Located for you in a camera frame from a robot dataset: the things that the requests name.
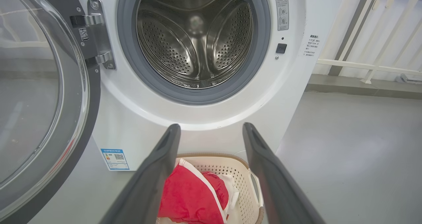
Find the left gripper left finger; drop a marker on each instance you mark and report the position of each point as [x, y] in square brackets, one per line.
[148, 191]

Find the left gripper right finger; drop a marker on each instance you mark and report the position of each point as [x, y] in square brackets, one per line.
[277, 191]

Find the red garment with white trim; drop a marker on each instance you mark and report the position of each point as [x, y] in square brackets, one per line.
[188, 197]

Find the round black glass washer door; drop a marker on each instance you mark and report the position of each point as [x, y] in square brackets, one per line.
[33, 85]

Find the cream perforated laundry basket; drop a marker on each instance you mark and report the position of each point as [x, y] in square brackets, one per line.
[240, 174]

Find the white front-load washing machine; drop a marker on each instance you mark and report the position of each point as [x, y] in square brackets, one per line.
[197, 118]

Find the grey rubber door gasket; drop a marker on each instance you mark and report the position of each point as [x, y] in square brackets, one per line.
[127, 52]

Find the black door latch socket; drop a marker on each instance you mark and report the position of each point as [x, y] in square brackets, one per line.
[281, 48]

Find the metal door hinge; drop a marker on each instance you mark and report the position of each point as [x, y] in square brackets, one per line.
[99, 36]

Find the blue energy label sticker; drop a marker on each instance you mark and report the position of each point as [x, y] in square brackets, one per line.
[114, 159]

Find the white metal railing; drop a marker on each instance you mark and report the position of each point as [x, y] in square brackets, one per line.
[349, 65]

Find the steel washer drum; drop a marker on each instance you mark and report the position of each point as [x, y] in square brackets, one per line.
[197, 52]

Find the small printed text label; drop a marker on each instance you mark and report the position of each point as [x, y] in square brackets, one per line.
[312, 46]

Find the small QR code sticker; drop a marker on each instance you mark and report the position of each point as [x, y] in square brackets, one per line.
[84, 34]

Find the grey warning sticker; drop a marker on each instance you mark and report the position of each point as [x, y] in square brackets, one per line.
[281, 10]

